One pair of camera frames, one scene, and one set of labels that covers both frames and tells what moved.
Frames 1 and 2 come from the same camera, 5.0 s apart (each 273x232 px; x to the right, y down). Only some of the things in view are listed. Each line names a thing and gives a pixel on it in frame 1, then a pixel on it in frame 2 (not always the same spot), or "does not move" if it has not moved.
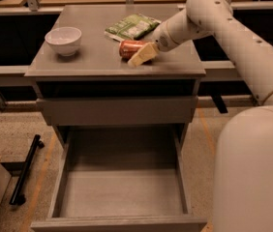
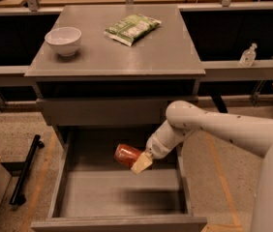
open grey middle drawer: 122,179 does not move
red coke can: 128,47 -> 126,154
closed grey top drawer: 115,110 does not move
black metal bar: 17,197 does not move
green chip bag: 132,28 does not move
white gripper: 162,39 -> 158,148
